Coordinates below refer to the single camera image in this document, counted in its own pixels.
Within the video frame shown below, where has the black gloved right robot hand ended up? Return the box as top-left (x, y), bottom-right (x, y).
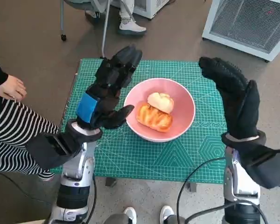
top-left (198, 56), bottom-right (262, 140)

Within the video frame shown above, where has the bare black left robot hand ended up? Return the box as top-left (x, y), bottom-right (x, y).
top-left (76, 44), bottom-right (143, 130)

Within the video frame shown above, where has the person's hand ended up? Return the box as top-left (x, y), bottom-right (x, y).
top-left (0, 75), bottom-right (28, 101)

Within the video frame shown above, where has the long braided toy bread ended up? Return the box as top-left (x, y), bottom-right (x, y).
top-left (136, 105), bottom-right (173, 133)

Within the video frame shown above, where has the round toy bread bun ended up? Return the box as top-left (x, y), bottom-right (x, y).
top-left (147, 92), bottom-right (175, 114)

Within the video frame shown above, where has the pink bowl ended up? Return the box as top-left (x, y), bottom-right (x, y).
top-left (123, 78), bottom-right (196, 143)

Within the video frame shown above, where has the person in striped clothing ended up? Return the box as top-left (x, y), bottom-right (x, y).
top-left (0, 55), bottom-right (61, 182)

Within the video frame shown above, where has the green cutting mat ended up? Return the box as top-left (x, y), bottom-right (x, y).
top-left (53, 58), bottom-right (235, 185)

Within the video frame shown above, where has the metal chair with casters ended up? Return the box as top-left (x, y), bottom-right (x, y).
top-left (60, 0), bottom-right (112, 58)

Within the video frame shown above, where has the seated person with white shoe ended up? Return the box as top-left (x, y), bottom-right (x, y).
top-left (85, 0), bottom-right (147, 35)

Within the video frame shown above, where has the large white grille cabinet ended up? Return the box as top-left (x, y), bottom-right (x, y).
top-left (202, 0), bottom-right (280, 62)

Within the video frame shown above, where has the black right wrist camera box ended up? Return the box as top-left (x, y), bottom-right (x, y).
top-left (244, 146), bottom-right (280, 189)

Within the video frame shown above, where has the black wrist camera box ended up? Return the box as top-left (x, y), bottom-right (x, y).
top-left (27, 133), bottom-right (82, 171)
top-left (244, 146), bottom-right (280, 189)

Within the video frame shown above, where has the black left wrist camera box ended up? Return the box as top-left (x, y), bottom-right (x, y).
top-left (27, 133), bottom-right (82, 171)

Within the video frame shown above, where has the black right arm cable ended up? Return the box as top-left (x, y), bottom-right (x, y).
top-left (177, 157), bottom-right (227, 224)

